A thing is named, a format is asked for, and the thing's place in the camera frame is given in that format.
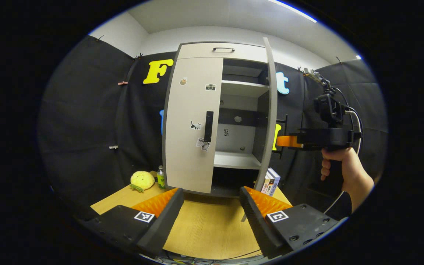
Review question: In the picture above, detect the green bottle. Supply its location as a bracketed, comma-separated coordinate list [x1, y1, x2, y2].
[156, 165, 166, 190]

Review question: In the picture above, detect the stack of books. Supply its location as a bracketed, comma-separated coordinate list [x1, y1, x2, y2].
[261, 168, 282, 197]

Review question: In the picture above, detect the white narrow cabinet shelf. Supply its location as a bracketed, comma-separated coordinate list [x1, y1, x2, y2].
[221, 80, 270, 98]

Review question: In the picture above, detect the black backdrop cloth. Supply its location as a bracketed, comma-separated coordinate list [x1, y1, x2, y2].
[37, 35, 388, 221]

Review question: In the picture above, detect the beige cabinet drawer front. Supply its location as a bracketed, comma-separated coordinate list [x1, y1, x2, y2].
[177, 43, 268, 63]

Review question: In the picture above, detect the beige cabinet door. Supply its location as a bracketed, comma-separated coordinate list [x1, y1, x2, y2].
[253, 37, 279, 192]
[165, 57, 224, 194]

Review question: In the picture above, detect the beige double-door shoe cabinet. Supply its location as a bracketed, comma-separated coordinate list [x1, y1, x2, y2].
[162, 37, 281, 198]

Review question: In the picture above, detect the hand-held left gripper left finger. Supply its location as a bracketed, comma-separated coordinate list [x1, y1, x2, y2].
[83, 187, 185, 257]

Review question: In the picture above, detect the white deep cabinet shelf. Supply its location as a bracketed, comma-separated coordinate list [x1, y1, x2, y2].
[213, 151, 263, 170]

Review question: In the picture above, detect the black left door handle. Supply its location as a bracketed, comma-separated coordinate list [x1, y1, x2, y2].
[204, 110, 214, 143]

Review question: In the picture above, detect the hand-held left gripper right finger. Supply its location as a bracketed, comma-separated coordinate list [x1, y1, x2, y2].
[239, 185, 340, 258]

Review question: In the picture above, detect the yellow plush toy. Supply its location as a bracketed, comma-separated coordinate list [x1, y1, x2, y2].
[130, 171, 156, 194]

